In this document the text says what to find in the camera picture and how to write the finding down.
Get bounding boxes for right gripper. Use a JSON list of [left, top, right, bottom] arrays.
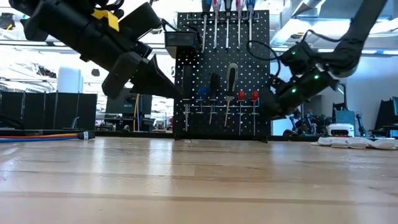
[[259, 67, 340, 121]]

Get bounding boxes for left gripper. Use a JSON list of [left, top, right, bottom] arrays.
[[101, 40, 182, 101]]

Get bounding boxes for red handled pliers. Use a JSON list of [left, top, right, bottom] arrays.
[[237, 90, 260, 137]]

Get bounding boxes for grey black handled screwdriver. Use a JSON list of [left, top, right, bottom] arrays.
[[224, 62, 239, 128]]

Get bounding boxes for black ribbed handle screwdriver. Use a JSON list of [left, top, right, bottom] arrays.
[[208, 72, 221, 126]]

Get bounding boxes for blue black handled screwdriver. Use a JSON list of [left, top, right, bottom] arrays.
[[200, 0, 213, 54]]

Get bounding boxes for black computer monitor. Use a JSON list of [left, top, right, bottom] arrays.
[[105, 88, 154, 116]]

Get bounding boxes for black metal pegboard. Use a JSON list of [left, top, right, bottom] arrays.
[[173, 10, 271, 144]]

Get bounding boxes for black pegboard bin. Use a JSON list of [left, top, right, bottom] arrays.
[[164, 30, 200, 60]]

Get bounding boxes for white box device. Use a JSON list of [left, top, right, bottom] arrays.
[[328, 123, 355, 138]]

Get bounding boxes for light blue box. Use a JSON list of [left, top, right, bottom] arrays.
[[335, 110, 356, 125]]

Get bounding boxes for white cylindrical column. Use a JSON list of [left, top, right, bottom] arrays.
[[57, 65, 85, 95]]

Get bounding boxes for white work glove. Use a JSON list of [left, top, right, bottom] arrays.
[[310, 136, 398, 151]]

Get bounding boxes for black partition panels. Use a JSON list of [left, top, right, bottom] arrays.
[[0, 91, 98, 131]]

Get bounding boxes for black angled monitor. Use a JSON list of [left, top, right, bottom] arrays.
[[374, 97, 398, 138]]

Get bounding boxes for yellow hanging cable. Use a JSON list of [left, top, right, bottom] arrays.
[[132, 93, 141, 132]]

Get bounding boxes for wire hook rail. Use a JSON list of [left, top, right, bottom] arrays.
[[182, 98, 260, 116]]

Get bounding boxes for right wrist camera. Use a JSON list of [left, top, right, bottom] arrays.
[[279, 40, 317, 76]]

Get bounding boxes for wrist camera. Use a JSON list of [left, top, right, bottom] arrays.
[[279, 40, 317, 76], [119, 1, 163, 35]]

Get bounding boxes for black aluminium table frame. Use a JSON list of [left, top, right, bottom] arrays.
[[0, 128, 315, 142]]

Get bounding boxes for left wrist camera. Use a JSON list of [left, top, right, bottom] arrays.
[[119, 1, 163, 35]]

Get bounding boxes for black background station frame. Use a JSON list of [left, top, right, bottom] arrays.
[[299, 82, 348, 135]]

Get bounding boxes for wire screwdriver holder rack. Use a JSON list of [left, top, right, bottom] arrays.
[[185, 11, 261, 23]]

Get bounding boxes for silver ceiling duct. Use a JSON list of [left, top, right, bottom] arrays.
[[269, 0, 327, 48]]

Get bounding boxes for coloured wire bundle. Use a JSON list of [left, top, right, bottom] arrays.
[[0, 131, 96, 144]]

